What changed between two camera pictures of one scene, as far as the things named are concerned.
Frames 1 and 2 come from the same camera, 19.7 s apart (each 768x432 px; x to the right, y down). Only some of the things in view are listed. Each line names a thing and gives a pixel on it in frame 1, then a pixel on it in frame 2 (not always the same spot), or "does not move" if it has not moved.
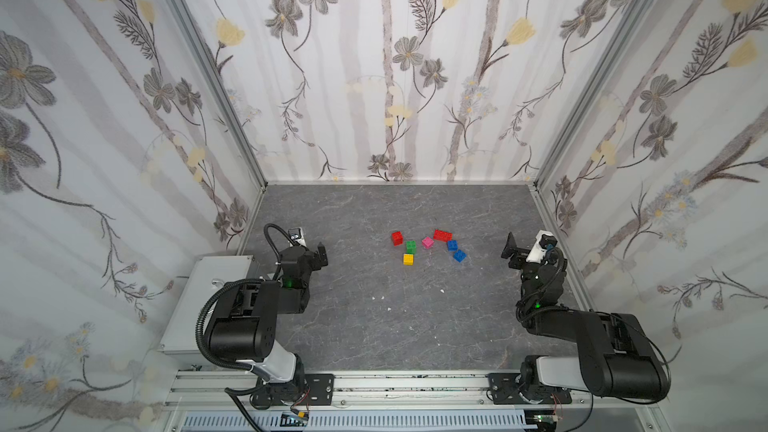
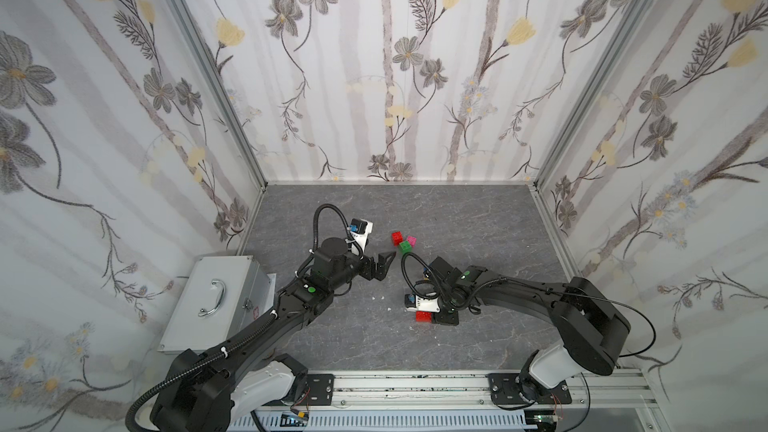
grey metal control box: [207, 273] does not move
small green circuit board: [293, 420] does not move
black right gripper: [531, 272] → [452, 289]
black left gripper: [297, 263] → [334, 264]
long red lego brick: [442, 235] → [423, 316]
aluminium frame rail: [214, 389] does not move
